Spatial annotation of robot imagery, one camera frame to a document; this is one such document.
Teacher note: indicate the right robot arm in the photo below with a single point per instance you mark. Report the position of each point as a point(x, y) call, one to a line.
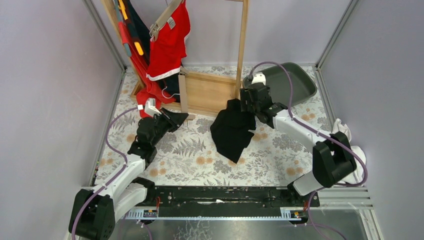
point(332, 156)

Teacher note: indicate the black underwear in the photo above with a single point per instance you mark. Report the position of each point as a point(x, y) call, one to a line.
point(232, 130)

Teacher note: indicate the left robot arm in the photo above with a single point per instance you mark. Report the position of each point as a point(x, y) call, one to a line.
point(96, 211)

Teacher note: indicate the yellow hanger on rack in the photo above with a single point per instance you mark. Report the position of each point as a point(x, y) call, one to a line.
point(125, 12)

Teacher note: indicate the red hanging garment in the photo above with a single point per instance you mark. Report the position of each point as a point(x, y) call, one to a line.
point(140, 60)

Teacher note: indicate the beige clip hanger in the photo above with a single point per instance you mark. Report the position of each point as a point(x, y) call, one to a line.
point(163, 18)

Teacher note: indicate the white crumpled cloth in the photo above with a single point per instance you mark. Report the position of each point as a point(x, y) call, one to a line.
point(359, 173)

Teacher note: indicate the red white-trimmed underwear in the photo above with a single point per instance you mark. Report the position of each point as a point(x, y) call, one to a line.
point(167, 52)

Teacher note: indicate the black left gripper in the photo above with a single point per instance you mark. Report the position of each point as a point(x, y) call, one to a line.
point(164, 118)

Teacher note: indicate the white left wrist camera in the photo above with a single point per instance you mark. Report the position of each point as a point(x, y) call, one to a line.
point(149, 107)

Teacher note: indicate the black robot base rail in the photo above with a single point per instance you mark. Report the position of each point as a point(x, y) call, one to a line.
point(226, 202)

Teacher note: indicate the wooden rack with base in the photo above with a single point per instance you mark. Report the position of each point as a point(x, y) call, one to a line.
point(207, 93)

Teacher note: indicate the dark navy hanging garment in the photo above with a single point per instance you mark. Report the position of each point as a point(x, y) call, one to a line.
point(169, 85)

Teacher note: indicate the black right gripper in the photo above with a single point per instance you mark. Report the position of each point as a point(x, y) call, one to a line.
point(249, 100)

